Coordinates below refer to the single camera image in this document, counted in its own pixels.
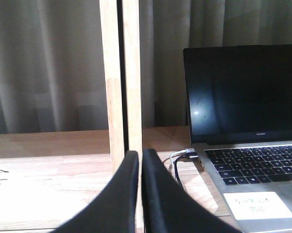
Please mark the silver laptop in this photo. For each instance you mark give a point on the silver laptop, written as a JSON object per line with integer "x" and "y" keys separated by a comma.
{"x": 239, "y": 102}

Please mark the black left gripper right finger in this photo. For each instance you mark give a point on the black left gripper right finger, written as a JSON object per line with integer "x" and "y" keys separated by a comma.
{"x": 168, "y": 208}

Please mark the white label sticker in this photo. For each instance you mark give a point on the white label sticker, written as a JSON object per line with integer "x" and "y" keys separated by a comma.
{"x": 257, "y": 205}

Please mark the wooden desk frame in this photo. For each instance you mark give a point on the wooden desk frame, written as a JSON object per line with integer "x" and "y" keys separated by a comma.
{"x": 48, "y": 177}

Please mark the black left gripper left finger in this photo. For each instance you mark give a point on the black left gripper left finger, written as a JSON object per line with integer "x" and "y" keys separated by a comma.
{"x": 113, "y": 210}

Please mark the grey curtain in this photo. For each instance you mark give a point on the grey curtain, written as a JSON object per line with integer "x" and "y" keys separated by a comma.
{"x": 51, "y": 56}

